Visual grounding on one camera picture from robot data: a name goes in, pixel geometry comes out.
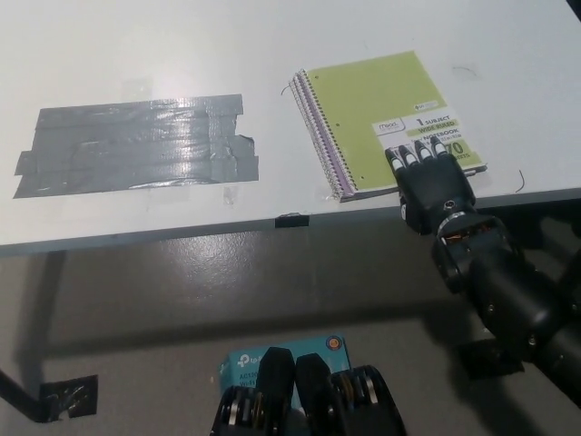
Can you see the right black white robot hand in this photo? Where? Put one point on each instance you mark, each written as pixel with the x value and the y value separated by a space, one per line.
pixel 431 186

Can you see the green spiral notebook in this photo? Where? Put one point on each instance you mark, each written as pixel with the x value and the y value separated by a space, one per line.
pixel 372 100

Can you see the black robot body blocks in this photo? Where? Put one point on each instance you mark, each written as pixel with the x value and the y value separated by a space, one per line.
pixel 277 386

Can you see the clear tape piece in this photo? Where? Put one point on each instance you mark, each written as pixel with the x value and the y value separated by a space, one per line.
pixel 230 195
pixel 327 196

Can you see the purple spiral notebook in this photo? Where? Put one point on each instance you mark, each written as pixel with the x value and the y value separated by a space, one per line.
pixel 327 138

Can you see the small black table clip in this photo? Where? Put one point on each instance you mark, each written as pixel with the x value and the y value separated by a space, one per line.
pixel 292 220

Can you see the teal router box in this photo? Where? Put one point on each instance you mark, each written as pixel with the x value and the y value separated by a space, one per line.
pixel 243 363

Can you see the grey duct tape patch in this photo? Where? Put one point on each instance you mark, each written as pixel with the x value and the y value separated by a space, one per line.
pixel 136 145

